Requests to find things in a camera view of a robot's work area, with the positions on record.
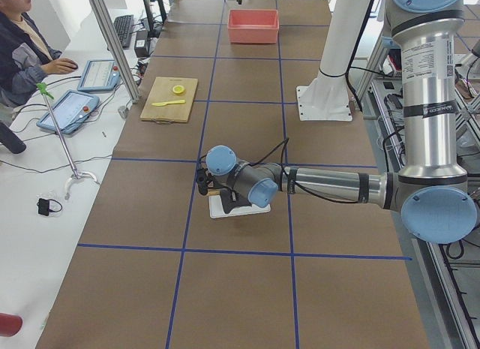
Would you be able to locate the grey cloth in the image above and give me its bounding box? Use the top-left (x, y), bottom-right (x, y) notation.
top-left (220, 188), bottom-right (252, 214)

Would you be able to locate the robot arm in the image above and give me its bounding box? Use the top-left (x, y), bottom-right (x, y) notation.
top-left (205, 0), bottom-right (477, 244)

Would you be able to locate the white rectangular tray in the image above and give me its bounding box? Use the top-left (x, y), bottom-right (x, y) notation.
top-left (208, 195), bottom-right (271, 218)

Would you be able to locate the yellow plastic knife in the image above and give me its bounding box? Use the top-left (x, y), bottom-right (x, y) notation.
top-left (151, 99), bottom-right (186, 107)

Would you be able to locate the bamboo cutting board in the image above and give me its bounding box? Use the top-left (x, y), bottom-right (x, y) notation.
top-left (140, 77), bottom-right (198, 123)

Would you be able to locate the yellow lemon slice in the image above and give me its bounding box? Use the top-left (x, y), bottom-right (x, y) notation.
top-left (172, 85), bottom-right (185, 95)

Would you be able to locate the pink plastic bin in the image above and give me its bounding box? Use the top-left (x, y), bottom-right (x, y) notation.
top-left (227, 9), bottom-right (279, 44)

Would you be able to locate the black power adapter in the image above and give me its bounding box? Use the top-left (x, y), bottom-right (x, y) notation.
top-left (134, 30), bottom-right (151, 58)

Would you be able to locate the blue teach pendant far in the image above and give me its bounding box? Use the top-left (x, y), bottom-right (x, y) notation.
top-left (77, 59), bottom-right (120, 93)

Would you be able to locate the blue teach pendant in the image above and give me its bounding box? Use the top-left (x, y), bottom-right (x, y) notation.
top-left (77, 59), bottom-right (120, 93)
top-left (48, 90), bottom-right (100, 134)

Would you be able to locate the blue teach pendant near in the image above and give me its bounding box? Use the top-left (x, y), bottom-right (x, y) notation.
top-left (48, 90), bottom-right (100, 134)

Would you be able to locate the black keyboard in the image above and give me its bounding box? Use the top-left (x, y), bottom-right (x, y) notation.
top-left (113, 14), bottom-right (134, 49)

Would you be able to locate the small black device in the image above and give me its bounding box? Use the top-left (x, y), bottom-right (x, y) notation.
top-left (37, 197), bottom-right (63, 216)

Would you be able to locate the metal stand with green clip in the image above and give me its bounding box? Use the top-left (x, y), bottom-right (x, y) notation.
top-left (36, 83), bottom-right (101, 200)

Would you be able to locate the seated person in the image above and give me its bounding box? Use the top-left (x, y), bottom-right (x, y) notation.
top-left (1, 0), bottom-right (77, 108)

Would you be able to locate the red cylinder object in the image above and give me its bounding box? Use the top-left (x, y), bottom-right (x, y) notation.
top-left (0, 313), bottom-right (23, 337)

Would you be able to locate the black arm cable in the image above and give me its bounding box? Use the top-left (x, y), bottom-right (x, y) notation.
top-left (250, 137), bottom-right (363, 204)

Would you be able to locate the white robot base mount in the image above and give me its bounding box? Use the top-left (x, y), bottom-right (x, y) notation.
top-left (296, 0), bottom-right (375, 122)

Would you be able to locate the aluminium frame post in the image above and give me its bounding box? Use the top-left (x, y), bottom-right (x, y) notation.
top-left (89, 0), bottom-right (140, 104)

